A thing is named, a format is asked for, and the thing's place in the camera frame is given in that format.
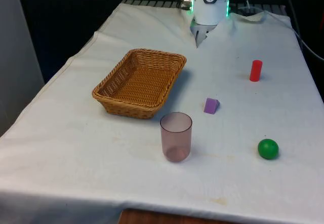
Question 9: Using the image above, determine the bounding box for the grey cable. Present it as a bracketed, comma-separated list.
[280, 0, 324, 60]

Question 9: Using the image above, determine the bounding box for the purple triangular block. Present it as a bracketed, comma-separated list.
[204, 97, 221, 115]

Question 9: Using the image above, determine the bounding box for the brown wicker basket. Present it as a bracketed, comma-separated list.
[91, 48, 187, 120]

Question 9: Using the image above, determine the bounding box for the red cylinder block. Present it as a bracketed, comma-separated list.
[249, 59, 263, 82]

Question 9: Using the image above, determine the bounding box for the green ball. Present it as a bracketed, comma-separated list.
[257, 138, 279, 160]

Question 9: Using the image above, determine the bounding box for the see-through pink cup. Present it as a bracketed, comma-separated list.
[159, 111, 193, 163]

